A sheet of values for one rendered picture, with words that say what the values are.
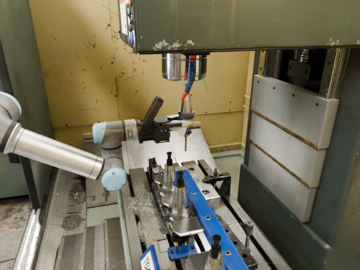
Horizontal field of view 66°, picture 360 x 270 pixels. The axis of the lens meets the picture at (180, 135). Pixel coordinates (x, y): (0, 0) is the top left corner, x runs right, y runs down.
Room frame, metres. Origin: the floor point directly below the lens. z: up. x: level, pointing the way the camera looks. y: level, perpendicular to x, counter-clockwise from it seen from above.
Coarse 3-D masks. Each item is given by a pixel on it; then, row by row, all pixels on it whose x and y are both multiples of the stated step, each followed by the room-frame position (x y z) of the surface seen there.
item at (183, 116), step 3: (180, 111) 0.99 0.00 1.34; (192, 111) 0.99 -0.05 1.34; (180, 114) 0.98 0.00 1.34; (183, 114) 0.97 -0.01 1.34; (186, 114) 0.97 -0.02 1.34; (189, 114) 0.97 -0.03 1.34; (192, 114) 0.98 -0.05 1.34; (180, 117) 0.99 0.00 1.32; (183, 117) 0.97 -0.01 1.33; (186, 117) 0.97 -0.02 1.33; (189, 117) 0.97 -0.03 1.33; (192, 117) 0.98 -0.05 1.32; (183, 120) 0.97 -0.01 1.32; (186, 120) 0.97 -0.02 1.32; (189, 120) 0.97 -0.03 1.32
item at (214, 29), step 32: (160, 0) 0.64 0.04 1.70; (192, 0) 0.66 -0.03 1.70; (224, 0) 0.68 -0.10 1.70; (256, 0) 0.70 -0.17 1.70; (288, 0) 0.73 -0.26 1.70; (320, 0) 0.75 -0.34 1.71; (352, 0) 0.78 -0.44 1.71; (128, 32) 0.78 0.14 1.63; (160, 32) 0.64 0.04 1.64; (192, 32) 0.66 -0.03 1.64; (224, 32) 0.68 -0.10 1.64; (256, 32) 0.70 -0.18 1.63; (288, 32) 0.73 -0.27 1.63; (320, 32) 0.76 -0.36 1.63; (352, 32) 0.78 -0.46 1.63
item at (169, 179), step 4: (172, 164) 0.67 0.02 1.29; (164, 168) 0.67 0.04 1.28; (168, 168) 0.66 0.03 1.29; (172, 168) 0.67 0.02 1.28; (164, 172) 0.67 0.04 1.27; (168, 172) 0.66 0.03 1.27; (172, 172) 0.66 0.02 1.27; (164, 176) 0.67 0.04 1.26; (168, 176) 0.66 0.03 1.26; (172, 176) 0.66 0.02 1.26; (164, 180) 0.66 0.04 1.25; (168, 180) 0.66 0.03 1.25; (172, 180) 0.66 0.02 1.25; (176, 180) 0.67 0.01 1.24; (164, 184) 0.66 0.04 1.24; (168, 184) 0.66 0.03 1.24; (172, 184) 0.66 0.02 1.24; (168, 188) 0.66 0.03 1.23; (172, 188) 0.66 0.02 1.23
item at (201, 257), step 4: (200, 252) 0.44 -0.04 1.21; (204, 252) 0.44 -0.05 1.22; (188, 256) 0.43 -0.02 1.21; (192, 256) 0.43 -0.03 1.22; (196, 256) 0.43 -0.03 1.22; (200, 256) 0.43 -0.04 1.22; (204, 256) 0.43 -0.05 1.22; (188, 260) 0.42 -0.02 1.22; (192, 260) 0.42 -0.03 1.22; (196, 260) 0.42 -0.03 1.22; (200, 260) 0.42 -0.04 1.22; (204, 260) 0.42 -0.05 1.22; (188, 264) 0.41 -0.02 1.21; (192, 264) 0.41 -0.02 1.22; (196, 264) 0.41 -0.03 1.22; (200, 264) 0.41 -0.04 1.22; (204, 264) 0.41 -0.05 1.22; (188, 268) 0.40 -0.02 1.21; (192, 268) 0.40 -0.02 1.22; (196, 268) 0.40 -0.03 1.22; (200, 268) 0.40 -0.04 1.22
